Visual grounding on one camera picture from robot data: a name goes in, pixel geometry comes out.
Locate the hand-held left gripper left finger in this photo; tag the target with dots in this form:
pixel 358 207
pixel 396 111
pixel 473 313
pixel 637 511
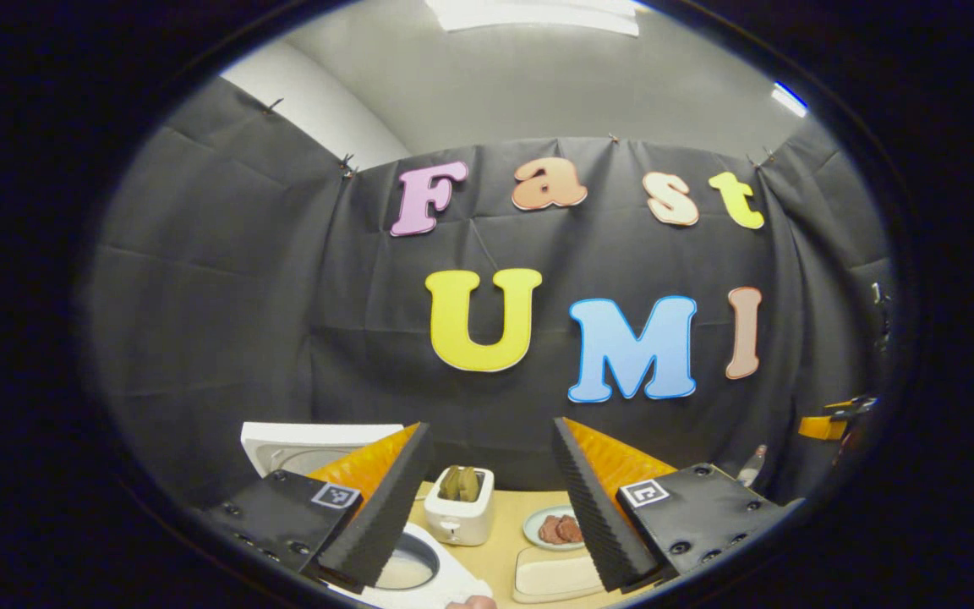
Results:
pixel 385 499

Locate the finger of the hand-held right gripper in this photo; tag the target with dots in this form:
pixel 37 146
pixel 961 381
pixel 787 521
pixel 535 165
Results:
pixel 821 427

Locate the black backdrop cloth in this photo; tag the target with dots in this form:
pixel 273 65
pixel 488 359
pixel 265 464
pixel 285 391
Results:
pixel 199 296

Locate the toast slices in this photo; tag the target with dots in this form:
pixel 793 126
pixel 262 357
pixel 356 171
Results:
pixel 459 484

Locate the white rice cooker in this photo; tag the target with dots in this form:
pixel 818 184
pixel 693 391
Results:
pixel 309 436

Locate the large ceiling light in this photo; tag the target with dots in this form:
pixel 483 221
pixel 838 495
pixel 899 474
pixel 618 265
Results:
pixel 538 15

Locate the pale green round plate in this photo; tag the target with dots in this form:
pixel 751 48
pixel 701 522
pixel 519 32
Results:
pixel 533 529

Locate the red meat slices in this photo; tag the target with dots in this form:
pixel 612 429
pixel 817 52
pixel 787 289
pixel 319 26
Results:
pixel 559 529

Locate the white toaster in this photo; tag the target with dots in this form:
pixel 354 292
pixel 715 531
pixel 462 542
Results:
pixel 462 516

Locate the clear water bottle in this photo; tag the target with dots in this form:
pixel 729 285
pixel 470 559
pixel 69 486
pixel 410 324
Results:
pixel 753 467

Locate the small ceiling light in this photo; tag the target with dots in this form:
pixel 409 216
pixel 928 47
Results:
pixel 790 100

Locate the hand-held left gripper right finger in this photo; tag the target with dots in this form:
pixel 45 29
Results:
pixel 597 507

